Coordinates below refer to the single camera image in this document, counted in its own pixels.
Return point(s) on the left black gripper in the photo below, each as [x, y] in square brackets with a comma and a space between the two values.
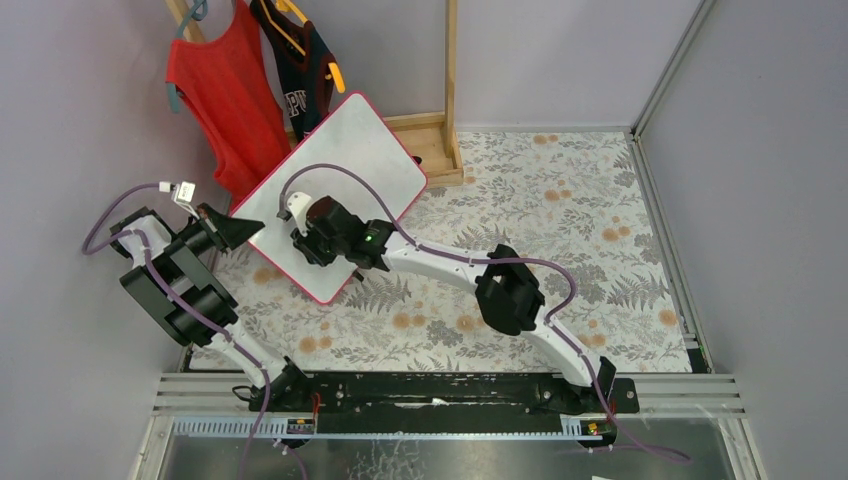
[210, 229]

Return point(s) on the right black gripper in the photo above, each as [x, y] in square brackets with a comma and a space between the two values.
[308, 245]

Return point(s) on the pink-framed whiteboard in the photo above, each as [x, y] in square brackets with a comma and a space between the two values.
[353, 157]

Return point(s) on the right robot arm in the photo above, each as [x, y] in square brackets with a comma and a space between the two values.
[507, 292]

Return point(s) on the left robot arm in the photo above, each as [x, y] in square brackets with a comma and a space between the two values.
[174, 286]

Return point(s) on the wooden clothes rack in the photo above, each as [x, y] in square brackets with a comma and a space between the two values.
[430, 135]

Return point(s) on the red tank top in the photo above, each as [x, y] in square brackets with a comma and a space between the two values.
[223, 83]

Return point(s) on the dark navy tank top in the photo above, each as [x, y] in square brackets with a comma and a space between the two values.
[306, 94]

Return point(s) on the yellow clothes hanger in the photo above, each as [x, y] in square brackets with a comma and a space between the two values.
[331, 70]

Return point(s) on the floral patterned table mat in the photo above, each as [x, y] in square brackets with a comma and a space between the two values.
[571, 202]

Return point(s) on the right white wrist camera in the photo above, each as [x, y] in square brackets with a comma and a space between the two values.
[295, 206]

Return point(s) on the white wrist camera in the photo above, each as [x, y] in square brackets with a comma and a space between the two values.
[295, 206]
[181, 193]

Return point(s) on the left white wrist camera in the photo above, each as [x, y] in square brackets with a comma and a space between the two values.
[181, 193]

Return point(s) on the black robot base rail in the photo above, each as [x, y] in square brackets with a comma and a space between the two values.
[438, 403]

